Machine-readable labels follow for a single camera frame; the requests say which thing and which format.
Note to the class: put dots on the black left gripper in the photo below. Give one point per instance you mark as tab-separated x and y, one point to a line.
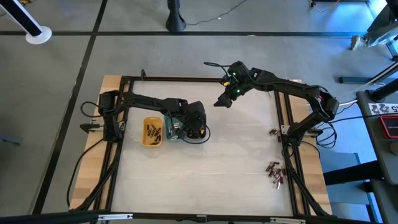
192	115

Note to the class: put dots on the printed marker sheet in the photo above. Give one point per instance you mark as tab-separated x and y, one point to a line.
382	109

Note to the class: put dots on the black floor stand bar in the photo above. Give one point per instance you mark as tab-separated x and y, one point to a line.
357	80

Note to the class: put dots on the yellow plastic bin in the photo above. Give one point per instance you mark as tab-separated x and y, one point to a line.
144	141

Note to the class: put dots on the white mounting plate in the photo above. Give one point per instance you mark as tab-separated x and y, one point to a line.
285	129

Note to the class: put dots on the green plastic bin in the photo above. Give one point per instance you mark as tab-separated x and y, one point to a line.
166	138

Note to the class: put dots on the silver black-tipped AAA battery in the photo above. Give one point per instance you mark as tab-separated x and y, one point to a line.
170	129

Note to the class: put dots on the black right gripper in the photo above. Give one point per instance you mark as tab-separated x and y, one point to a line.
239	77

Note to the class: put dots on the white round stand base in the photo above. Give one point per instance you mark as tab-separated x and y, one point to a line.
43	35

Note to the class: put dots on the silver Energizer AAA battery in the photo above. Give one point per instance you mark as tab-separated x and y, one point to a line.
176	125

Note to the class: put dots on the red and black device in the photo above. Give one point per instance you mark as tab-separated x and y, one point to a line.
390	126

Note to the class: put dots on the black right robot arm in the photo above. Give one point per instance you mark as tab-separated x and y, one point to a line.
295	87

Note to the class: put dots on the black desk leg bar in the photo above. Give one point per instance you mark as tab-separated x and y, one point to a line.
351	174

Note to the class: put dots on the dark side desk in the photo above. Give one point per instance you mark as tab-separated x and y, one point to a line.
382	161

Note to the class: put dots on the black floor stand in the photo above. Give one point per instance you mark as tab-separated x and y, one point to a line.
175	21

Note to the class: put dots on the black slanted stand pole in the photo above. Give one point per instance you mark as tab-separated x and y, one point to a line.
18	14

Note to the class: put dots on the silver frame bracket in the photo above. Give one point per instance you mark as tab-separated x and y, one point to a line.
287	221
115	216

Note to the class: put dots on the Duracell copper-black AA battery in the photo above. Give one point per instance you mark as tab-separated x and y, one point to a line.
148	127

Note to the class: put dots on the person's shoe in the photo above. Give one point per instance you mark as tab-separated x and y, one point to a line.
356	42

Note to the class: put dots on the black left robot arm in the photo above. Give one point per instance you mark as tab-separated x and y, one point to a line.
143	102

